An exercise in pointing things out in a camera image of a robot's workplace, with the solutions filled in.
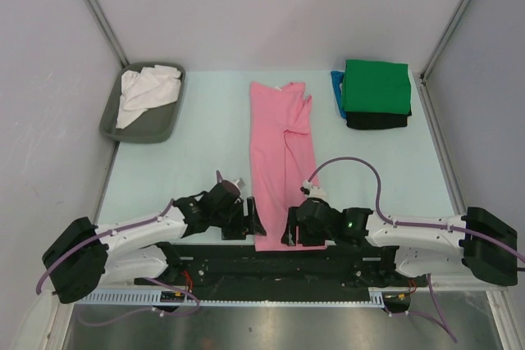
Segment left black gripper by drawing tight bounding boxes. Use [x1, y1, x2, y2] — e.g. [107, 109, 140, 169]
[211, 197, 265, 240]

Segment right aluminium frame post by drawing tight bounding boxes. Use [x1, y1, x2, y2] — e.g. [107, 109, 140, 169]
[418, 0, 500, 80]

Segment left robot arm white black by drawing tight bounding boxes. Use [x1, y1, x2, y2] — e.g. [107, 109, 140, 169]
[36, 180, 267, 304]

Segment green folded t shirt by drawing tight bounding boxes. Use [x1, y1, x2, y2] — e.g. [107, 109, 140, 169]
[342, 59, 412, 115]

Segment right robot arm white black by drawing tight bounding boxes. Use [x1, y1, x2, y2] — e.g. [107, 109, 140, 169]
[281, 198, 518, 287]

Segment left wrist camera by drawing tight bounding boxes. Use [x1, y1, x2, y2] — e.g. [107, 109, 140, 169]
[216, 170, 245, 195]

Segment aluminium frame post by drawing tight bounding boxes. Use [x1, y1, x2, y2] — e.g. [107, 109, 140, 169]
[418, 0, 500, 80]
[84, 0, 130, 68]

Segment grey fabric basket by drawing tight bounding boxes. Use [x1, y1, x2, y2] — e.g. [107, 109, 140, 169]
[99, 61, 186, 143]

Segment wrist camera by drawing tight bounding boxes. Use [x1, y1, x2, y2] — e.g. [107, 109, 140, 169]
[216, 170, 245, 195]
[300, 180, 328, 202]

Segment white slotted cable duct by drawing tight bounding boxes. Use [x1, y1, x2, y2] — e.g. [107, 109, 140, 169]
[71, 287, 413, 308]

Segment black folded t shirt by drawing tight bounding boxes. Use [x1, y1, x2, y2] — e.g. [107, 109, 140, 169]
[345, 111, 412, 130]

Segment blue folded t shirt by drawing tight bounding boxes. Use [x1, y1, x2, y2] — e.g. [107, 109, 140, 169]
[331, 70, 346, 119]

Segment left aluminium frame post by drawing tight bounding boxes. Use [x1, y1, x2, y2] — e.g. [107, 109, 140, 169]
[84, 0, 130, 68]

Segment pink t shirt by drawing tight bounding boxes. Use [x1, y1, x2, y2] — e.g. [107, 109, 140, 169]
[249, 82, 317, 252]

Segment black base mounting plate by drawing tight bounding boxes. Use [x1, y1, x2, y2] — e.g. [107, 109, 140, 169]
[158, 243, 427, 302]

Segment white t shirt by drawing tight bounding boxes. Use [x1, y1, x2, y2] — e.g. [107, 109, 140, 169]
[116, 65, 182, 130]

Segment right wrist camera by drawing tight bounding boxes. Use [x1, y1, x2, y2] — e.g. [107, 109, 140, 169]
[300, 180, 328, 202]

